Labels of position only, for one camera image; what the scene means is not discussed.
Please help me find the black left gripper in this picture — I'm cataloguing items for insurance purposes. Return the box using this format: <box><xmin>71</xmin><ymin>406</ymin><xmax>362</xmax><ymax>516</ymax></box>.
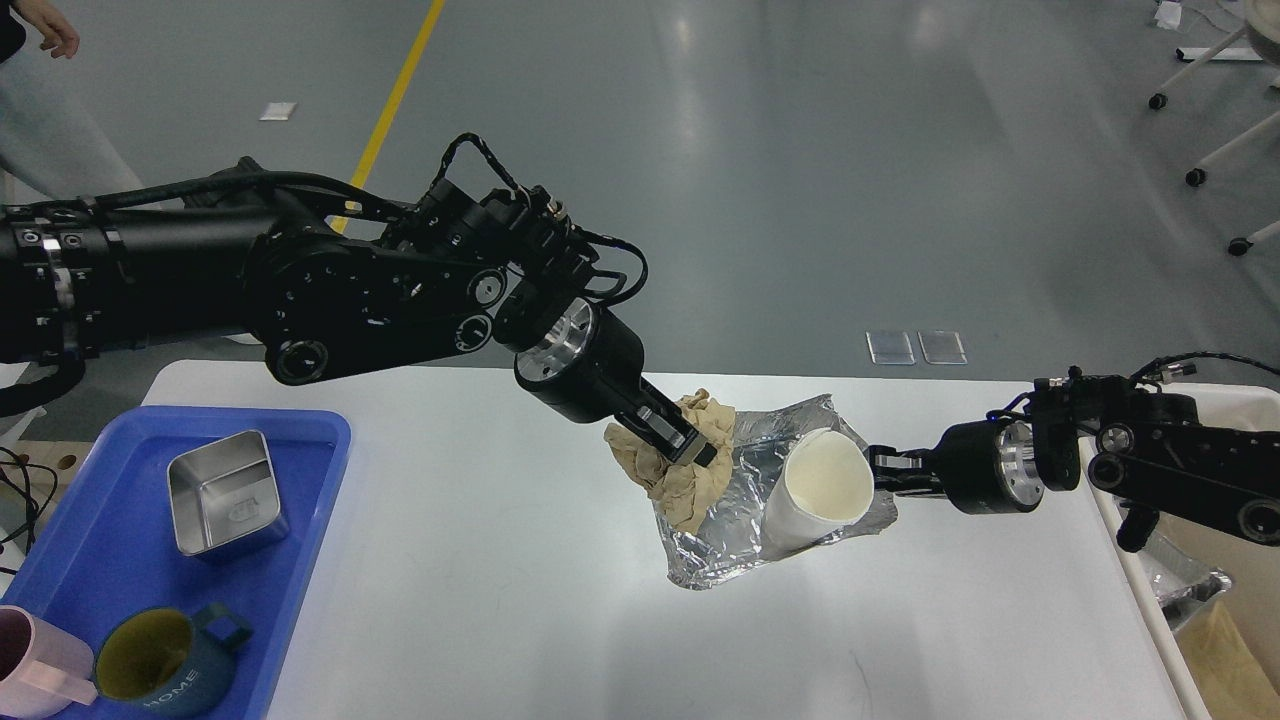
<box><xmin>515</xmin><ymin>299</ymin><xmax>718</xmax><ymax>468</ymax></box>

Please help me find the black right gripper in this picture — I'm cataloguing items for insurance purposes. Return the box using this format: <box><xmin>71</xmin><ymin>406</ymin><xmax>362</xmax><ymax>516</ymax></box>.
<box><xmin>865</xmin><ymin>419</ymin><xmax>1044</xmax><ymax>514</ymax></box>

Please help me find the brown paper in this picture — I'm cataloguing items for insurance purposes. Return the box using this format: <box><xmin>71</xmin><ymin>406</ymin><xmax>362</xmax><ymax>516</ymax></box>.
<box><xmin>603</xmin><ymin>388</ymin><xmax>737</xmax><ymax>534</ymax></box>
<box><xmin>1174</xmin><ymin>596</ymin><xmax>1279</xmax><ymax>719</ymax></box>

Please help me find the white paper cup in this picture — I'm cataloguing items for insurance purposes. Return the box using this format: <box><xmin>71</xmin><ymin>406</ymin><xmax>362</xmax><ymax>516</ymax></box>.
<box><xmin>762</xmin><ymin>429</ymin><xmax>876</xmax><ymax>555</ymax></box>

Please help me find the aluminium foil tray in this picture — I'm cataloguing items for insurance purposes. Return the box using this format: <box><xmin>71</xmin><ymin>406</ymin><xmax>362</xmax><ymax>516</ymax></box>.
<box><xmin>657</xmin><ymin>393</ymin><xmax>867</xmax><ymax>591</ymax></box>

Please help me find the stainless steel rectangular container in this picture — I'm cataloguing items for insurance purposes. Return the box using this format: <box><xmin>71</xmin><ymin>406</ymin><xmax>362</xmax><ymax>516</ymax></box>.
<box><xmin>166</xmin><ymin>429</ymin><xmax>291</xmax><ymax>564</ymax></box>

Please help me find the teal mug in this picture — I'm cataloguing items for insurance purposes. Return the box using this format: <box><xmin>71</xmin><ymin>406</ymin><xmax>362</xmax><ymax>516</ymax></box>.
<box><xmin>93</xmin><ymin>602</ymin><xmax>255</xmax><ymax>717</ymax></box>

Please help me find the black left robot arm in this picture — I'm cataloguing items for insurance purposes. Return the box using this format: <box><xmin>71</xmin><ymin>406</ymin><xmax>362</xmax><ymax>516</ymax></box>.
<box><xmin>1</xmin><ymin>133</ymin><xmax>718</xmax><ymax>466</ymax></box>

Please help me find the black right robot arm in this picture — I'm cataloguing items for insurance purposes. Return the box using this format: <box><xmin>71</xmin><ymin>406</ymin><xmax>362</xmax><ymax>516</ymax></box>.
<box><xmin>865</xmin><ymin>351</ymin><xmax>1279</xmax><ymax>553</ymax></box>

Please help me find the clear floor plate left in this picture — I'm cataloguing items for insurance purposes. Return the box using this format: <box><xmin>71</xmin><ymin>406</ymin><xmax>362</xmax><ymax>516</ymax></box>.
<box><xmin>865</xmin><ymin>331</ymin><xmax>916</xmax><ymax>366</ymax></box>

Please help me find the clear floor plate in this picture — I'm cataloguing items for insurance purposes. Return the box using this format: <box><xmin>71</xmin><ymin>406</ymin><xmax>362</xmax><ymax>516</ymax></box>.
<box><xmin>865</xmin><ymin>331</ymin><xmax>916</xmax><ymax>366</ymax></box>
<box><xmin>916</xmin><ymin>331</ymin><xmax>968</xmax><ymax>366</ymax></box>

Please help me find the clear floor plate right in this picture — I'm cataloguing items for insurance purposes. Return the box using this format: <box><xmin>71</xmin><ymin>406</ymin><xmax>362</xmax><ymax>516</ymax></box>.
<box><xmin>916</xmin><ymin>331</ymin><xmax>968</xmax><ymax>366</ymax></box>

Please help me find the white plastic bin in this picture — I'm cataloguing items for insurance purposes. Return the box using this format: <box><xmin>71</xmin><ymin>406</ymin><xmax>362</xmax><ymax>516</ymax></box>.
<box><xmin>1116</xmin><ymin>383</ymin><xmax>1277</xmax><ymax>719</ymax></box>

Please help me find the old foil in bin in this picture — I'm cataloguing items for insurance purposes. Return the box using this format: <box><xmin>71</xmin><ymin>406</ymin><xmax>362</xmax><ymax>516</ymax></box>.
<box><xmin>1137</xmin><ymin>532</ymin><xmax>1235</xmax><ymax>634</ymax></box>

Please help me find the brown paper in bin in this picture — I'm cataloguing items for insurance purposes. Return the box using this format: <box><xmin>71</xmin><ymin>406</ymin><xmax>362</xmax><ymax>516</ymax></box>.
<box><xmin>1174</xmin><ymin>596</ymin><xmax>1279</xmax><ymax>719</ymax></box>

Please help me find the white paper on floor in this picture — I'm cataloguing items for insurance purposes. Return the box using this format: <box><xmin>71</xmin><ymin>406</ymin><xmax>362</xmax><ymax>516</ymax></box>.
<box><xmin>259</xmin><ymin>101</ymin><xmax>297</xmax><ymax>122</ymax></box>

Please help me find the blue plastic tray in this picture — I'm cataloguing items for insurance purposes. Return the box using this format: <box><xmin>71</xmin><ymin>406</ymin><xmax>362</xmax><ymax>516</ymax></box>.
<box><xmin>3</xmin><ymin>406</ymin><xmax>351</xmax><ymax>719</ymax></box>

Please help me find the wheeled chair base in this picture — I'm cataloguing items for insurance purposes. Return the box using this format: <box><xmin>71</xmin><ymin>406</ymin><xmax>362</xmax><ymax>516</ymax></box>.
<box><xmin>1148</xmin><ymin>0</ymin><xmax>1280</xmax><ymax>259</ymax></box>

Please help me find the pink mug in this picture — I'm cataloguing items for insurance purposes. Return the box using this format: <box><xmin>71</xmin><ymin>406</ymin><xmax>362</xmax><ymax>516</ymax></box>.
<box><xmin>1</xmin><ymin>605</ymin><xmax>99</xmax><ymax>719</ymax></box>

